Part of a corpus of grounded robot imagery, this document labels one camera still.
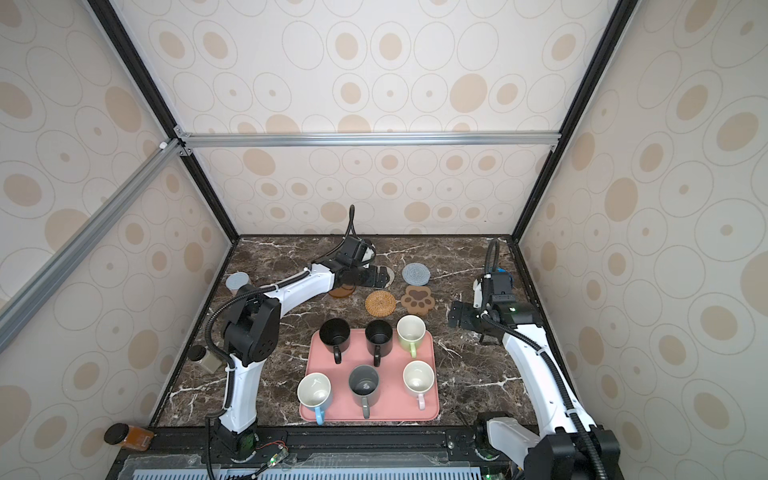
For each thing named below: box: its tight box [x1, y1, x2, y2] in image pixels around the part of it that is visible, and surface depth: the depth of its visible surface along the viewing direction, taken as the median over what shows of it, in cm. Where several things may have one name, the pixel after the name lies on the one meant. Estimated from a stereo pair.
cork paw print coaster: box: [400, 285, 436, 316], surface depth 102 cm
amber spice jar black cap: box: [104, 422, 155, 451], surface depth 70 cm
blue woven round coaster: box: [402, 262, 431, 287], surface depth 111 cm
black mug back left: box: [319, 317, 351, 365], surface depth 86 cm
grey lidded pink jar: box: [226, 271, 250, 295], surface depth 102 cm
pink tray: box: [297, 328, 440, 426], surface depth 81 cm
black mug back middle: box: [365, 319, 393, 367], surface depth 87 cm
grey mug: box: [348, 365, 380, 420], surface depth 77 cm
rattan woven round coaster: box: [365, 290, 397, 318], surface depth 102 cm
